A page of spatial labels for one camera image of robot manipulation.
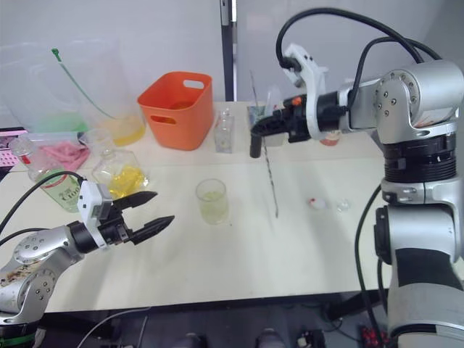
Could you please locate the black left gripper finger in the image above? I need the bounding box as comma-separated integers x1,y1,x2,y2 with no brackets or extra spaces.
127,215,175,246
115,191,159,211

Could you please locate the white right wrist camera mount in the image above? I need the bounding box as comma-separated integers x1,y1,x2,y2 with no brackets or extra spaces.
283,43,329,141

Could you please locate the black vertical post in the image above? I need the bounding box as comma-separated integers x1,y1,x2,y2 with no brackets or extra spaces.
220,0,239,102

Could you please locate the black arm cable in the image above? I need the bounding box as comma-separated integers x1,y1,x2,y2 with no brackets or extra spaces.
354,183,386,348
0,170,86,247
275,9,445,113

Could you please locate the square glass bottle yellow liquid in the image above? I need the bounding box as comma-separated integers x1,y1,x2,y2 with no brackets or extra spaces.
92,148,150,199

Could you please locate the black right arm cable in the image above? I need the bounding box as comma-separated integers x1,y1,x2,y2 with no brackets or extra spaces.
354,183,386,348
275,9,445,113

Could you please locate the dark grey rounded shape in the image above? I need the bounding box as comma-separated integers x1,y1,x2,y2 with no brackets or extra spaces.
255,328,287,348

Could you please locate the grey cable under table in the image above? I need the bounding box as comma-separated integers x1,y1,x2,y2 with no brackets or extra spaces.
74,307,152,348

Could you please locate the black table frame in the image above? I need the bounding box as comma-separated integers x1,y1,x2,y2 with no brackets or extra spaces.
328,289,391,322

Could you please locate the clear plastic beaker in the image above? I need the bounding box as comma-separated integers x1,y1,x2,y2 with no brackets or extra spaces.
86,127,116,160

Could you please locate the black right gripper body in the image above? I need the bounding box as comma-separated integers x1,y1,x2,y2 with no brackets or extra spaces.
277,94,312,144

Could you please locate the pink cloth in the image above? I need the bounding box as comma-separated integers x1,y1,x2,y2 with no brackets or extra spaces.
36,141,91,170

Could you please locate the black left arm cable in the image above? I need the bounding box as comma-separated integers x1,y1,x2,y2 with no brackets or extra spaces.
0,170,86,247

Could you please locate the orange plastic basket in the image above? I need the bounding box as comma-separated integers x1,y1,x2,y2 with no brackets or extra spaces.
136,71,214,151

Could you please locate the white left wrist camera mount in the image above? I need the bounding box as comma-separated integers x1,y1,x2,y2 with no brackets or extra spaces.
77,180,114,251

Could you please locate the red black object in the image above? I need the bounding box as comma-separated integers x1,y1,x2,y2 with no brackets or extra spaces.
360,326,385,348

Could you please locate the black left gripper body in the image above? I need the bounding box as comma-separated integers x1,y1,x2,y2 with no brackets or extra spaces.
97,201,133,247

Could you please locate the small clear glass bottle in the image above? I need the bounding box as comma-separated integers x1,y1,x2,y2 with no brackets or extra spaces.
214,108,235,154

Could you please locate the pink patterned flat box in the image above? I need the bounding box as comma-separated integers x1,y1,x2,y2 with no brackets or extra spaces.
0,126,28,167

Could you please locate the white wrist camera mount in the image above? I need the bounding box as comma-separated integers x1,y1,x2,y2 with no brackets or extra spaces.
283,43,329,141
77,180,114,251

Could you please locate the clear bag with yellow liquid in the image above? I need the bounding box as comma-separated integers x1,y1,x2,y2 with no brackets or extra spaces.
85,39,147,147

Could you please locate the clear bag with green liquid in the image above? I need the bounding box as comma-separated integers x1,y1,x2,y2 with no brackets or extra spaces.
0,41,91,133

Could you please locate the green juice bottle white label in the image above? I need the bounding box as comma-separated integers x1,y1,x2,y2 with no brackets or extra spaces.
9,136,83,214

